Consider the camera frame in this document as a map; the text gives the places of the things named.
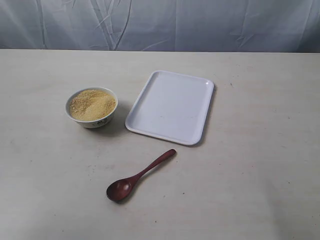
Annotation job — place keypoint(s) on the yellow grain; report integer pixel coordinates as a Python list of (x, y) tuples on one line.
[(91, 105)]

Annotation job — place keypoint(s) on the dark red wooden spoon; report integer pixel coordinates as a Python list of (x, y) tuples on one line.
[(122, 188)]

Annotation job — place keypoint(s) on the white wrinkled backdrop curtain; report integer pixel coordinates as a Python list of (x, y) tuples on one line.
[(161, 25)]

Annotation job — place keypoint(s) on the white patterned ceramic bowl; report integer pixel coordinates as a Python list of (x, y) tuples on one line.
[(95, 123)]

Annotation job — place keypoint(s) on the white rectangular plastic tray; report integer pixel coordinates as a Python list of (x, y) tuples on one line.
[(172, 107)]

